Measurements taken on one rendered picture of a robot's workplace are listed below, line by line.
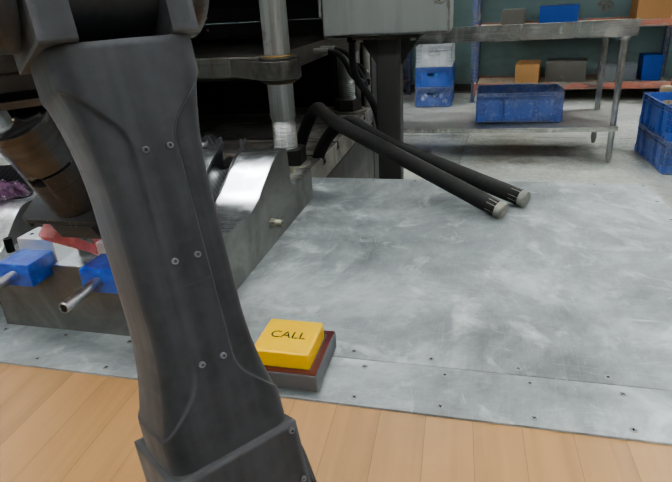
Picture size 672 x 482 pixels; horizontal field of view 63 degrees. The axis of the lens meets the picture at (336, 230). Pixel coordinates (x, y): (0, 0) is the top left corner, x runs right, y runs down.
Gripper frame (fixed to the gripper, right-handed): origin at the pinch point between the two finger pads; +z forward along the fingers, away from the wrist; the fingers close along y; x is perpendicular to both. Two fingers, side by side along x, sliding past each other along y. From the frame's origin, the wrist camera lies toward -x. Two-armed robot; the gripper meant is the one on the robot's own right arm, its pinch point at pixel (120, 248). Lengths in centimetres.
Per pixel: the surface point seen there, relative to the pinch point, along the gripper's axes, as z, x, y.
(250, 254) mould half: 15.1, -10.1, -8.4
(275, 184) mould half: 15.8, -24.1, -8.5
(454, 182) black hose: 28, -36, -36
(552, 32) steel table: 177, -301, -86
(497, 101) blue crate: 227, -294, -55
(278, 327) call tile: 4.7, 5.8, -19.2
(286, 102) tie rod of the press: 34, -65, 4
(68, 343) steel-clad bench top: 7.2, 9.0, 6.7
